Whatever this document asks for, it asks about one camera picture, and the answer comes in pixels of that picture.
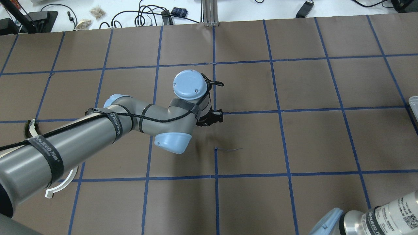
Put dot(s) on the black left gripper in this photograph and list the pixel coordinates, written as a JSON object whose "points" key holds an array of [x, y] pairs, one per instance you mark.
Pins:
{"points": [[214, 117]]}

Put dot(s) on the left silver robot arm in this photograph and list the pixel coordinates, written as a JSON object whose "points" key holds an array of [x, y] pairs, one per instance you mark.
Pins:
{"points": [[38, 162]]}

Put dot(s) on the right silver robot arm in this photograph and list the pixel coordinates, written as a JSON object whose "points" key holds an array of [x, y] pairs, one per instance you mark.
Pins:
{"points": [[398, 217]]}

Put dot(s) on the silver ribbed metal tray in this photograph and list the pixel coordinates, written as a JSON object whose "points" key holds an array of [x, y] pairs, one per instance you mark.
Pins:
{"points": [[413, 103]]}

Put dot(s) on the black power adapter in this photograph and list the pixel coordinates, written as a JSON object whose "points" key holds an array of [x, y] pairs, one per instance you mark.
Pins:
{"points": [[305, 9]]}

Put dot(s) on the black monitor stand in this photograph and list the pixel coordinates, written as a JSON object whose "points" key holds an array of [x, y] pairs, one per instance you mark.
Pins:
{"points": [[30, 22]]}

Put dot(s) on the aluminium frame post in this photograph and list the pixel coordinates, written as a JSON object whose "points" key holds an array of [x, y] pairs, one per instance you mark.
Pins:
{"points": [[210, 12]]}

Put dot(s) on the white curved plastic bracket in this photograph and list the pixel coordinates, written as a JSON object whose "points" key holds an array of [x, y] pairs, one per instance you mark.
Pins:
{"points": [[50, 192]]}

